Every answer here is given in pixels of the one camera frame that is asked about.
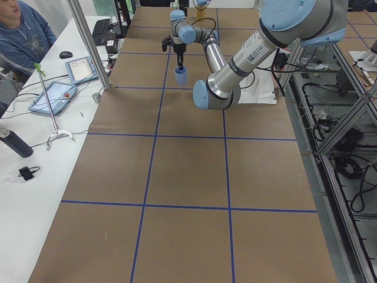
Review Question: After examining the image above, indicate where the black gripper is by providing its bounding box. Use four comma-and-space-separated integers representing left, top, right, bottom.
172, 43, 187, 70

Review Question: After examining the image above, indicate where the blue plastic cup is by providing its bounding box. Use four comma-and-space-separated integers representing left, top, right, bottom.
174, 66, 188, 86

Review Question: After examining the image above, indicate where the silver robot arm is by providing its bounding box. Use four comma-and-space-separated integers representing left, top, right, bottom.
193, 0, 210, 8
162, 1, 348, 110

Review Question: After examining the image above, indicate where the brown wooden cup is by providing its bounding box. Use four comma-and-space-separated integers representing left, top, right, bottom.
196, 6, 206, 19

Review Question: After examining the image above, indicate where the black keyboard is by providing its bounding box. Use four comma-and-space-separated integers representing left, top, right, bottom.
92, 18, 111, 46

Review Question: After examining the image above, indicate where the far blue teach pendant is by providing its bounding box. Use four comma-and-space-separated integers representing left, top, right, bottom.
65, 56, 98, 85

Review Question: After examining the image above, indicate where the blue teach pendant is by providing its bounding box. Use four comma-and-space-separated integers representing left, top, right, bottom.
65, 56, 98, 85
28, 81, 77, 116

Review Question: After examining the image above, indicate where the black computer mouse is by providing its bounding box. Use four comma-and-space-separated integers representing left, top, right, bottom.
59, 51, 73, 59

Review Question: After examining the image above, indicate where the near blue teach pendant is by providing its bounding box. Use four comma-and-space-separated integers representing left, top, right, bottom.
28, 81, 77, 116

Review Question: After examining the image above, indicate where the metal stand with green clip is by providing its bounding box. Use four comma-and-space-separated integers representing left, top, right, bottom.
34, 63, 75, 151

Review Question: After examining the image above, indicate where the person in blue hoodie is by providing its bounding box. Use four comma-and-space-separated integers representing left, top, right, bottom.
1, 1, 57, 77

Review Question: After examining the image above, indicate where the black water bottle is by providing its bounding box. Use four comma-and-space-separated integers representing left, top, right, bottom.
1, 127, 34, 158

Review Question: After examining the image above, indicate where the small black adapter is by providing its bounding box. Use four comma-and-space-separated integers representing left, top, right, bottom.
18, 166, 41, 181

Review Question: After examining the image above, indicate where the black camera cable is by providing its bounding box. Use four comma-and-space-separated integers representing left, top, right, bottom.
188, 17, 217, 39

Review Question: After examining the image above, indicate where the white camera pillar base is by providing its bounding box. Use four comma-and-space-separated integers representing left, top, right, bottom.
239, 69, 276, 104

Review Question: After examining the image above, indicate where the aluminium frame post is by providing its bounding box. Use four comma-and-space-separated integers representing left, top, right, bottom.
67, 0, 110, 90

